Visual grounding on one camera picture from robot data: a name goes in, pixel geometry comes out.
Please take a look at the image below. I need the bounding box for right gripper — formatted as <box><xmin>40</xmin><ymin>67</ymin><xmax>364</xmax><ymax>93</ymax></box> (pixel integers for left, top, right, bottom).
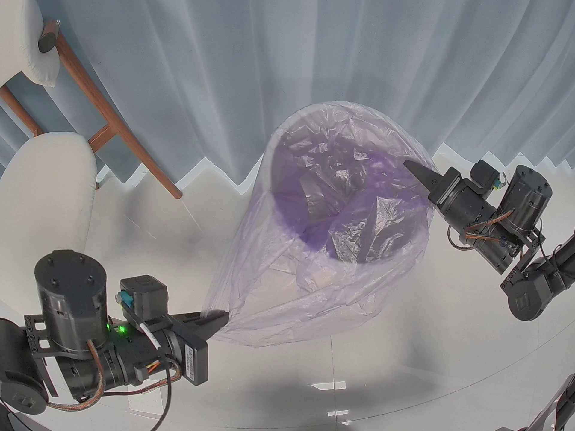
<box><xmin>403</xmin><ymin>160</ymin><xmax>500</xmax><ymax>242</ymax></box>

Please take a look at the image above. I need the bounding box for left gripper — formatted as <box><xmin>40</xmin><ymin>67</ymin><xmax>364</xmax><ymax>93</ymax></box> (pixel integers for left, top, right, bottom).
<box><xmin>105</xmin><ymin>310</ymin><xmax>230</xmax><ymax>388</ymax></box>

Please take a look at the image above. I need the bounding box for purple plastic bag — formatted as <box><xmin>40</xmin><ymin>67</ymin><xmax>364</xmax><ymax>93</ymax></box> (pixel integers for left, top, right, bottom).
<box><xmin>202</xmin><ymin>101</ymin><xmax>443</xmax><ymax>348</ymax></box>

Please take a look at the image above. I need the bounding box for white trash bin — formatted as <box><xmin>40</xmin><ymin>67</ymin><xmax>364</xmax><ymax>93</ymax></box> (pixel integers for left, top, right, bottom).
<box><xmin>234</xmin><ymin>102</ymin><xmax>434</xmax><ymax>322</ymax></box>

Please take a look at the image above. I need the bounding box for pale blue curtain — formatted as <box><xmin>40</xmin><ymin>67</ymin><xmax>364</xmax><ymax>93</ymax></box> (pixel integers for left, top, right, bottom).
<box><xmin>0</xmin><ymin>0</ymin><xmax>575</xmax><ymax>188</ymax></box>

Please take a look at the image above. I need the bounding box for white padded wooden chair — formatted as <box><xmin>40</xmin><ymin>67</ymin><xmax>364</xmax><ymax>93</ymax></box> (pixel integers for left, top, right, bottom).
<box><xmin>0</xmin><ymin>0</ymin><xmax>184</xmax><ymax>286</ymax></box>

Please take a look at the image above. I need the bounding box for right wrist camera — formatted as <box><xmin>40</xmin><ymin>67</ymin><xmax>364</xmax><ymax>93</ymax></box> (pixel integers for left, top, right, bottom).
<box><xmin>467</xmin><ymin>160</ymin><xmax>506</xmax><ymax>196</ymax></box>

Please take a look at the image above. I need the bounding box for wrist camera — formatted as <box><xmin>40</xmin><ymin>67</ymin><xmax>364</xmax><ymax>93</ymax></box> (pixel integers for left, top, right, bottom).
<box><xmin>116</xmin><ymin>276</ymin><xmax>169</xmax><ymax>331</ymax></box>
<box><xmin>467</xmin><ymin>160</ymin><xmax>506</xmax><ymax>196</ymax></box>

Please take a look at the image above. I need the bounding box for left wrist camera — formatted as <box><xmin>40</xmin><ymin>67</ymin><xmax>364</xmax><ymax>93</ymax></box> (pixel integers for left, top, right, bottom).
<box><xmin>116</xmin><ymin>276</ymin><xmax>169</xmax><ymax>331</ymax></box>

